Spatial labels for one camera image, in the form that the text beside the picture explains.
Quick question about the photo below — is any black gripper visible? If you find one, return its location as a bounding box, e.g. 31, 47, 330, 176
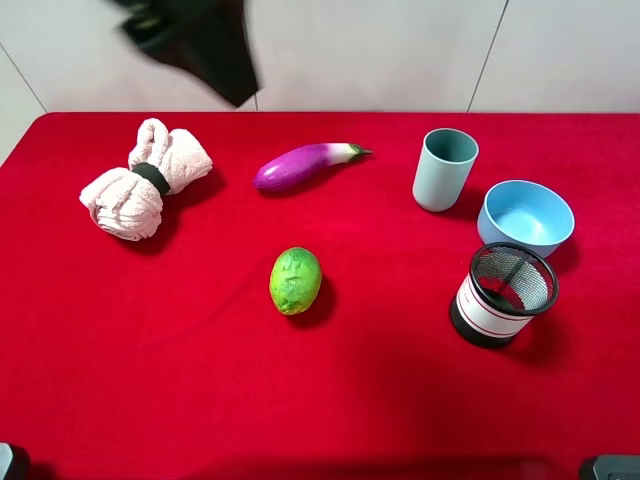
112, 0, 260, 107

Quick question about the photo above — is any light teal plastic cup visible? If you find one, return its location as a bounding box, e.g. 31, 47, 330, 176
412, 128, 479, 212

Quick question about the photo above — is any black band on towel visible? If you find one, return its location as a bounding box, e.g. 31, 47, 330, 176
130, 162, 171, 196

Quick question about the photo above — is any purple toy eggplant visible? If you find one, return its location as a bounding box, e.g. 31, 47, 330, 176
253, 142, 373, 191

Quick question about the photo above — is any pink rolled towel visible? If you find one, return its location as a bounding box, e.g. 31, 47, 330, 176
79, 118, 213, 241

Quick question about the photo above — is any green toy lime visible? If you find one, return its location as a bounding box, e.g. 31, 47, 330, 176
269, 247, 323, 315

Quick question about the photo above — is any red tablecloth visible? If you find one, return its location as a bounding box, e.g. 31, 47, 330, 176
1, 113, 639, 479

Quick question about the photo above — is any light blue bowl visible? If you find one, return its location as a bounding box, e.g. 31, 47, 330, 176
477, 180, 575, 258

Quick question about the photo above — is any black mesh pen holder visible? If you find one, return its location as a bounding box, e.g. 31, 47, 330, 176
449, 242, 559, 348

